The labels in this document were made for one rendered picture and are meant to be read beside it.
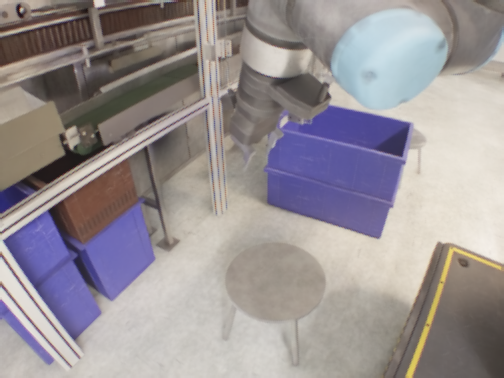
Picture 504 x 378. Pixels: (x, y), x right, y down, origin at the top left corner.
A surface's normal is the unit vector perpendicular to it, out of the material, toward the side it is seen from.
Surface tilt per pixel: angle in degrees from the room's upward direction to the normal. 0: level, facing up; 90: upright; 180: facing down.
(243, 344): 0
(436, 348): 0
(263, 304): 0
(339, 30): 78
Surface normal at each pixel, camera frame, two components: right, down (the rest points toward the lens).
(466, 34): 0.45, 0.29
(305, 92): 0.18, -0.53
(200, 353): -0.02, -0.81
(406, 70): 0.37, 0.82
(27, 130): 0.85, 0.12
